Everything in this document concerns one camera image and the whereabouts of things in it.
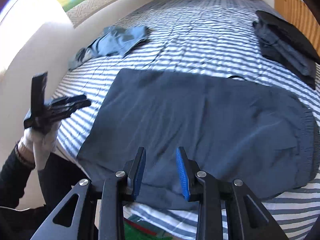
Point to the person's black trouser leg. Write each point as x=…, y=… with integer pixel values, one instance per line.
x=57, y=175

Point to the folded blue jeans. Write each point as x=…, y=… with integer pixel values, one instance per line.
x=295, y=57

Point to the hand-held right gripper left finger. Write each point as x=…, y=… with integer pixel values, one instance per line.
x=140, y=172

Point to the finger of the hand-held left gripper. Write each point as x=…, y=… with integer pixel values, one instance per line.
x=72, y=108
x=67, y=101

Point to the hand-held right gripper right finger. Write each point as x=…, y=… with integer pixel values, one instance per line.
x=182, y=175

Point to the striped blue white bed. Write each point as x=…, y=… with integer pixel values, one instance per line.
x=200, y=35

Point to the person's left hand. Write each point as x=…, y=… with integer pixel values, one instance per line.
x=40, y=142

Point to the light blue denim jeans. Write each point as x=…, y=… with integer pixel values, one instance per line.
x=115, y=42

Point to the wooden slatted bed rail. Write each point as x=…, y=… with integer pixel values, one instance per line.
x=295, y=12

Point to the green red patterned mat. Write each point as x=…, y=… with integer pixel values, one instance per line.
x=135, y=232

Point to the dark grey pants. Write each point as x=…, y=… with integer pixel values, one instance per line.
x=200, y=130

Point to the person's left forearm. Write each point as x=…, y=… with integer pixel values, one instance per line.
x=12, y=180

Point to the black folded garment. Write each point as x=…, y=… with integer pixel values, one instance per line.
x=287, y=32
x=308, y=80

